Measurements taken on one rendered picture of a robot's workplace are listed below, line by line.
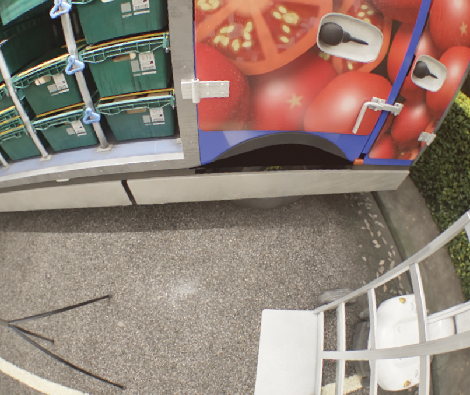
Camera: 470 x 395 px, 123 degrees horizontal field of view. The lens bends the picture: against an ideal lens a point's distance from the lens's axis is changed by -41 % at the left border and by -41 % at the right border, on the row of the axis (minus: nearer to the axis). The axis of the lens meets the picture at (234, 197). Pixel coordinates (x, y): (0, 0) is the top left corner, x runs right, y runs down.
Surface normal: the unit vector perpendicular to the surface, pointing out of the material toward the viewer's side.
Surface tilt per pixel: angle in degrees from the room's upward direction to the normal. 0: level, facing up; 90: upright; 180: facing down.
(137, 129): 92
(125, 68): 95
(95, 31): 98
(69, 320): 0
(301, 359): 0
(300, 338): 0
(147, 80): 97
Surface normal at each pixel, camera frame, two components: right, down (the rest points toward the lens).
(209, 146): 0.11, 0.79
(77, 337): 0.05, -0.61
